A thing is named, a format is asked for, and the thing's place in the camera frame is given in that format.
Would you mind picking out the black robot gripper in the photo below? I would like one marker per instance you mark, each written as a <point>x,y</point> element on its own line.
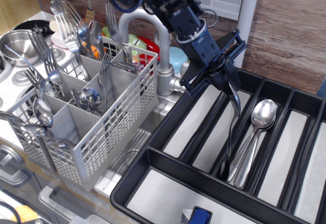
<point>211,61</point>

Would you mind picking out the big steel spoon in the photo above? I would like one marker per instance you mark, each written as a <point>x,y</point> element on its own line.
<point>236,104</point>

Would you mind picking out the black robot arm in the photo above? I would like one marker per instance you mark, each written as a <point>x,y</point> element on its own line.
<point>164,10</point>

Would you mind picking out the stacked steel spoons in tray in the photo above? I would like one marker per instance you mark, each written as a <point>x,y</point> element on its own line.
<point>262,117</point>

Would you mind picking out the small steel spoon centre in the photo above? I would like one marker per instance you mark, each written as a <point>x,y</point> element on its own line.
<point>89,97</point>

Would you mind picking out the grey plastic cutlery basket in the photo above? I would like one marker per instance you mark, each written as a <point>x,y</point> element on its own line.
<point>100,136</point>

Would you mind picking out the steel spoon front left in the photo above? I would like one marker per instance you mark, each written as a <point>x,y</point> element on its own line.
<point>43,112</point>

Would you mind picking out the steel spoon lowest left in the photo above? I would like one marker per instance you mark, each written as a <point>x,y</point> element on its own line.
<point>34,129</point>

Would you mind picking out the light blue bowl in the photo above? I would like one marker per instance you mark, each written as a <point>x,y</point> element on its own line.
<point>177,56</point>

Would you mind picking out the silver toy faucet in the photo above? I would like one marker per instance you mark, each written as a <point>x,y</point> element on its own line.
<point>167,82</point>

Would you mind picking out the steel fork in middle compartment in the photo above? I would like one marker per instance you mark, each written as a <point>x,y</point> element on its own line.
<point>103,71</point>

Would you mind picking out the tall steel fork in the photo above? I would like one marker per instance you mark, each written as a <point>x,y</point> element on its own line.
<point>113,29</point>

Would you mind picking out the blue object at bottom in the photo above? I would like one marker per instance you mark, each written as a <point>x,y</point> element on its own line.
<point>200,216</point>

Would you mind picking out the steel sink basin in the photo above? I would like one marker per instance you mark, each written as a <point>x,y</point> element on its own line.
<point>138,140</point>

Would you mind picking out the steel pot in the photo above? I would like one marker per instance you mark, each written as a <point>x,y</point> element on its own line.
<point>19,41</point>

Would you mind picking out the grey metal post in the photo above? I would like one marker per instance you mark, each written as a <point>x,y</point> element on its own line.
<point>245,19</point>

